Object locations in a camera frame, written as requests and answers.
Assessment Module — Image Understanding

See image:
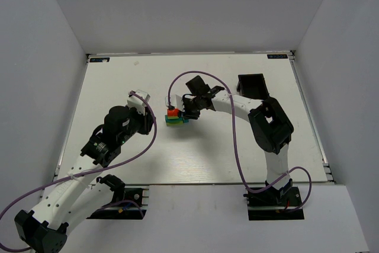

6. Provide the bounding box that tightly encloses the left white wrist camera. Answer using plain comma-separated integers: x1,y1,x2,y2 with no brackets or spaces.
127,89,150,116

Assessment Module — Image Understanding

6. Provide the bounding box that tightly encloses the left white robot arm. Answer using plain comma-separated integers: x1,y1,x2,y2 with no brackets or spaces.
14,92,157,252

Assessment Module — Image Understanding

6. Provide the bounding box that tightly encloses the left blue corner label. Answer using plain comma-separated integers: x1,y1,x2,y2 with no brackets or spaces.
89,57,110,63

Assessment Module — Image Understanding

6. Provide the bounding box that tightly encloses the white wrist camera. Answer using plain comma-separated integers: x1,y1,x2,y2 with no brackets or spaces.
127,89,150,116
165,94,184,111

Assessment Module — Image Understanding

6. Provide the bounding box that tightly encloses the purple cable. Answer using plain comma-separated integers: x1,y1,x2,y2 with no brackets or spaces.
0,89,158,251
167,71,312,213

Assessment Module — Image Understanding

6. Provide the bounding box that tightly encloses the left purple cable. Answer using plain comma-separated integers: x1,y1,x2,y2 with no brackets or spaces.
0,89,158,251

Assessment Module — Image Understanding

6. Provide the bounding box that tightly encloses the black plastic bin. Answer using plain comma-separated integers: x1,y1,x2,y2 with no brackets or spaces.
236,73,269,101

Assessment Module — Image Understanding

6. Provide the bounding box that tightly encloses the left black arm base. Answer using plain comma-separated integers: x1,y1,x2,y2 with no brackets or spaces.
88,174,147,220

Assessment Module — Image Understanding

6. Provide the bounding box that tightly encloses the blue corner label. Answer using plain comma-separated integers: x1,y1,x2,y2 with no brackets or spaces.
267,54,288,59
89,57,110,63

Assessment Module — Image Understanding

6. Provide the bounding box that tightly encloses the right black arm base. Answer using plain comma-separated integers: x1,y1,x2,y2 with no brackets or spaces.
243,187,304,221

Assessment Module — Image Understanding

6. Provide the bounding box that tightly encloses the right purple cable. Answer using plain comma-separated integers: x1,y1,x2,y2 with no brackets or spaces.
167,71,312,213

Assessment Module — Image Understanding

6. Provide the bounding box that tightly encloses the red cube block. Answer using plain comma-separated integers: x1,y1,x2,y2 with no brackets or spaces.
167,108,180,118

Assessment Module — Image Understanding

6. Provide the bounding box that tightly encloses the right blue corner label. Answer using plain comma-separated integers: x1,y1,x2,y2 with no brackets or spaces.
267,54,288,59

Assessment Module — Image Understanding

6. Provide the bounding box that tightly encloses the teal arch block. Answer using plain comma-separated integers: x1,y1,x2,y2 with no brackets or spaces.
165,115,181,122

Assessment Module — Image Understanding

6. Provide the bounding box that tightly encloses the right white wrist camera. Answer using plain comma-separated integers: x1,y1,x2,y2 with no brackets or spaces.
165,94,184,111

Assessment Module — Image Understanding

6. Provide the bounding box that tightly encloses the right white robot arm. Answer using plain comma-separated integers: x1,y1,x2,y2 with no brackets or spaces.
182,73,294,185

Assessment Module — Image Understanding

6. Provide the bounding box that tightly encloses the lime green arch block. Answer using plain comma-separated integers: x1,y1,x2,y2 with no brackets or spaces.
166,121,183,126

